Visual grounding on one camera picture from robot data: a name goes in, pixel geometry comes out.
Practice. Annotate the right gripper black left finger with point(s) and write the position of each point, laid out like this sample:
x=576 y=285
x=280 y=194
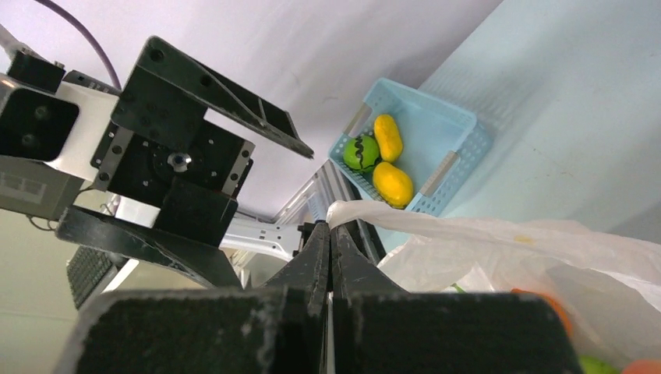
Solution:
x=276 y=328

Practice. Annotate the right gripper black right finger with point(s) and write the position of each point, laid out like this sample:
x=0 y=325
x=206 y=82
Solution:
x=381 y=328

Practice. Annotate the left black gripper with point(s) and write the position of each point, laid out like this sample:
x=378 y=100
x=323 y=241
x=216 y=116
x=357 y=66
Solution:
x=191 y=171

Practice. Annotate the white plastic bag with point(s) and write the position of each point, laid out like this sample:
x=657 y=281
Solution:
x=607 y=285

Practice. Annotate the fake peach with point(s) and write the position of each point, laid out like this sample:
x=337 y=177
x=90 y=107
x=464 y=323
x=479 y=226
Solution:
x=643 y=366

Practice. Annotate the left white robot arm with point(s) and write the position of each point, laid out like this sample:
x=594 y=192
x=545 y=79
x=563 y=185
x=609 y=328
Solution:
x=258 y=237

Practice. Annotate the fake yellow mango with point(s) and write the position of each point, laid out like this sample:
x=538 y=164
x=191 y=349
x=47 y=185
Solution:
x=393 y=185

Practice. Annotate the fake lime green fruit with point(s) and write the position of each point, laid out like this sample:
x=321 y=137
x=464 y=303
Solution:
x=361 y=154

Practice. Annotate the fake yellow lemon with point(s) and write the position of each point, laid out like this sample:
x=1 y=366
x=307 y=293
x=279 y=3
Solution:
x=388 y=137

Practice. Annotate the light blue plastic basket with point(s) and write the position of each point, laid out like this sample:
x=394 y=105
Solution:
x=442 y=143

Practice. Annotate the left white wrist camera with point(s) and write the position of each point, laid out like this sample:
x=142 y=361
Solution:
x=52 y=123

